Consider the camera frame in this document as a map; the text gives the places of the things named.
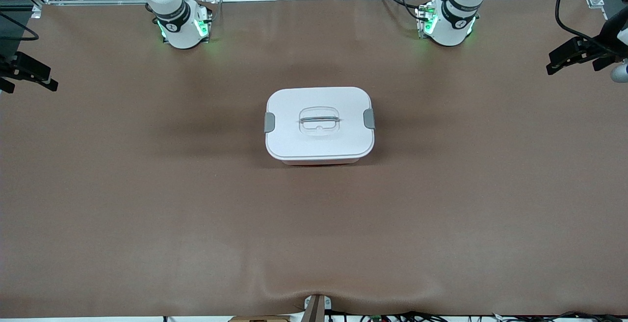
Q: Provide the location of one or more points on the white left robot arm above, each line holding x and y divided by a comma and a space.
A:
449, 30

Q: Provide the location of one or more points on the grey box latch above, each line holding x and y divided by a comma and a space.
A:
269, 122
369, 119

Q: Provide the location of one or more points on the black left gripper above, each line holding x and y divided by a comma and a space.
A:
604, 49

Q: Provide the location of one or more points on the camera mounting post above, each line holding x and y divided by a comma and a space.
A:
316, 309

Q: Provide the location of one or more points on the brown table mat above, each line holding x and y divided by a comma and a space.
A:
314, 233

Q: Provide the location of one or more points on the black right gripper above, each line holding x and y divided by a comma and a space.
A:
7, 66

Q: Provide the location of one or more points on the brown cardboard piece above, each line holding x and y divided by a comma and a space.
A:
260, 319

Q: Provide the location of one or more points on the white storage box body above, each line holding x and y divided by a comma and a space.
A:
321, 163

